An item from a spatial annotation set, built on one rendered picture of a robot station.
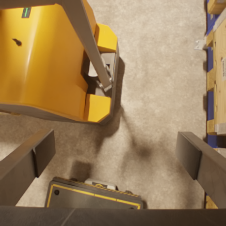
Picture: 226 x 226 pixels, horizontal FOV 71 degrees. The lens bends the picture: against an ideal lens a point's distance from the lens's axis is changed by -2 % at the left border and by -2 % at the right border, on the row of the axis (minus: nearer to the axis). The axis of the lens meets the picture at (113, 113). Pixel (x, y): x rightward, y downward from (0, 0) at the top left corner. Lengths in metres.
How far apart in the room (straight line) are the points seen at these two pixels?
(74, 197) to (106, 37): 1.25
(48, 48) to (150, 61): 1.08
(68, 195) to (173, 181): 0.88
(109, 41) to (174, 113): 0.85
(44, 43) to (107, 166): 1.11
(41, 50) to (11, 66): 0.16
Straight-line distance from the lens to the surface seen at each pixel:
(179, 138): 0.17
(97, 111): 1.20
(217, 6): 1.69
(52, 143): 0.16
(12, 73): 0.86
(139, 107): 1.54
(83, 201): 1.31
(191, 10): 2.11
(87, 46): 0.73
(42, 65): 0.86
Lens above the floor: 1.51
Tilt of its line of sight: 79 degrees down
